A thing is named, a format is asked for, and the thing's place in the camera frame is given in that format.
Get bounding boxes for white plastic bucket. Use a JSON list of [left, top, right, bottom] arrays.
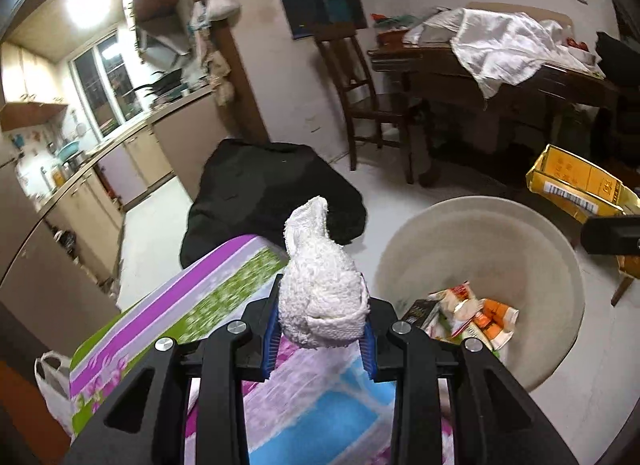
[[373, 196, 585, 391]]

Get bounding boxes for hanging white plastic bag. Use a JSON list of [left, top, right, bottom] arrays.
[[205, 0, 241, 22]]

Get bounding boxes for white crumpled cloth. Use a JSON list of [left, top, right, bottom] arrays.
[[402, 8, 596, 100]]

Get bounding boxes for white towel rag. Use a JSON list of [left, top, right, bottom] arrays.
[[278, 196, 369, 349]]

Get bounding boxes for dark wooden chair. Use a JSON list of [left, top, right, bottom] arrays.
[[311, 23, 424, 184]]

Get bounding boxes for bread snack bag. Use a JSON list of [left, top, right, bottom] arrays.
[[428, 282, 483, 337]]

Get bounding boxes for black cigarette pack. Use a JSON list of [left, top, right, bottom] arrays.
[[401, 299, 439, 332]]

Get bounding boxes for kitchen window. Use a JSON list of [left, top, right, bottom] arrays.
[[70, 32, 143, 139]]

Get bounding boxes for black cloth covered object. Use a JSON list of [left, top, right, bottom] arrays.
[[180, 139, 367, 268]]

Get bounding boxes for gold cardboard box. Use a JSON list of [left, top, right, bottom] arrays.
[[526, 144, 639, 279]]

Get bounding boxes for kitchen base cabinets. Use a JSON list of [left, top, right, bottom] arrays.
[[1, 88, 234, 353]]

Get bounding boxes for orange paper cup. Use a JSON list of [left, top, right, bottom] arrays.
[[474, 298, 520, 350]]

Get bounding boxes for floral purple tablecloth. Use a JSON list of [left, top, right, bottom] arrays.
[[65, 235, 444, 464]]

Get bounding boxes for dark wooden table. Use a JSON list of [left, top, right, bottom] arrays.
[[368, 43, 620, 188]]

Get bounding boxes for range hood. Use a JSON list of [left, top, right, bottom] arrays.
[[136, 13, 192, 72]]

